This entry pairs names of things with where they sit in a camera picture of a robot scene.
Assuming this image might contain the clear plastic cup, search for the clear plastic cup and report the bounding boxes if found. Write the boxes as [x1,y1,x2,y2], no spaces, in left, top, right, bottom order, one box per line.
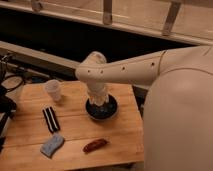
[44,79,61,102]

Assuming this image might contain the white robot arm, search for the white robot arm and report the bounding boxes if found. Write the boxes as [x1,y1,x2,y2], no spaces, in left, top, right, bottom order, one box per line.
[75,46,213,171]

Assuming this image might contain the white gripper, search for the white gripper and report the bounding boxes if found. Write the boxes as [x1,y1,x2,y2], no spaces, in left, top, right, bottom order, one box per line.
[87,83,109,106]

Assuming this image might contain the black device at left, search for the black device at left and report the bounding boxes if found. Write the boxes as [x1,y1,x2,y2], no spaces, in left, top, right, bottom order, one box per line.
[0,84,18,134]

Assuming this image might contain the blue sponge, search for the blue sponge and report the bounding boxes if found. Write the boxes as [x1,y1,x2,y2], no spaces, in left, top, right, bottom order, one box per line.
[40,133,65,158]

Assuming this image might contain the black white striped cloth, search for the black white striped cloth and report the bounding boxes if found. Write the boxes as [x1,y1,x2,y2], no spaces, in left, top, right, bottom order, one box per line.
[42,107,60,133]

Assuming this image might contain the dark ceramic bowl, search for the dark ceramic bowl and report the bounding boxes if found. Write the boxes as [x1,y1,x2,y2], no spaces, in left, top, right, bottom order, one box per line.
[85,95,118,120]

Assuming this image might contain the brown sausage toy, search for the brown sausage toy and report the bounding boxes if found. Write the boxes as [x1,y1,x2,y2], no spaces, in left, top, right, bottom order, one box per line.
[83,139,108,153]

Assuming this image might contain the black cable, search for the black cable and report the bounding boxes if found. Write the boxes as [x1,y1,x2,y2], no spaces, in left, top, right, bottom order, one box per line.
[1,73,26,94]

